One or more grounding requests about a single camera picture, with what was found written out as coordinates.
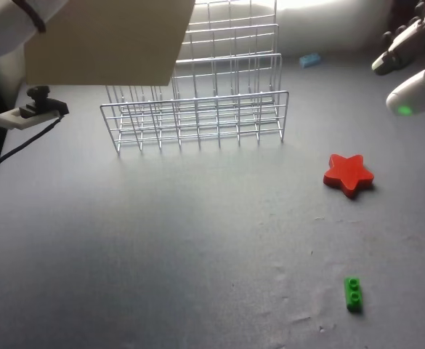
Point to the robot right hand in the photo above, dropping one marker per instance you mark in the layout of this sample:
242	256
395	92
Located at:
415	91

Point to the beige paperback book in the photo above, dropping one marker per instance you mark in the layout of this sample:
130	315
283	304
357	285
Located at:
107	43

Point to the red star block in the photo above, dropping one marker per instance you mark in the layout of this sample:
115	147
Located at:
348	176

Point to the blue toy brick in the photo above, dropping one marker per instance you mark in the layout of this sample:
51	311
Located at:
310	60

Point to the green toy brick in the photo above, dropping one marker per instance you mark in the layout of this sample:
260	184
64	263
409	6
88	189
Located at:
354	294

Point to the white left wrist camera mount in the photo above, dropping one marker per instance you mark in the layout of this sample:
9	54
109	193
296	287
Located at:
19	118

